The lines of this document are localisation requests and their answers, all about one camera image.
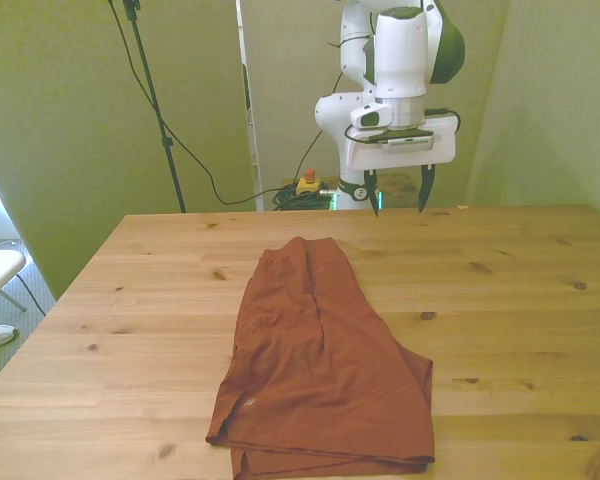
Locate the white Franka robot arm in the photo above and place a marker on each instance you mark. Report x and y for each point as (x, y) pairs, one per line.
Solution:
(400, 50)

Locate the white vertical wall trim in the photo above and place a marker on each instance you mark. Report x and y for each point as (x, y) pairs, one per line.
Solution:
(250, 150)

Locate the yellow emergency stop button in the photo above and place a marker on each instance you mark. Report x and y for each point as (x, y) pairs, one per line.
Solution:
(308, 184)

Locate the black tripod pole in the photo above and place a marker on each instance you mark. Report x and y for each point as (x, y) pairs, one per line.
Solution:
(152, 95)

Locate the rust orange shorts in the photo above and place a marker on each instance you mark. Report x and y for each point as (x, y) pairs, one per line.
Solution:
(315, 360)

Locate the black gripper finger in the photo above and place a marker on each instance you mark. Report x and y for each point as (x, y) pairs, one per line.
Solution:
(372, 192)
(426, 190)

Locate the white sneaker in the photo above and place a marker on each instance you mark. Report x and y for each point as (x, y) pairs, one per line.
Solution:
(0, 334)

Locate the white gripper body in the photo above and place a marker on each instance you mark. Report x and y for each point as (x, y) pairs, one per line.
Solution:
(405, 156)

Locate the dark wrist camera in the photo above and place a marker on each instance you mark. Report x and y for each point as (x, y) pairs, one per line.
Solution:
(410, 137)

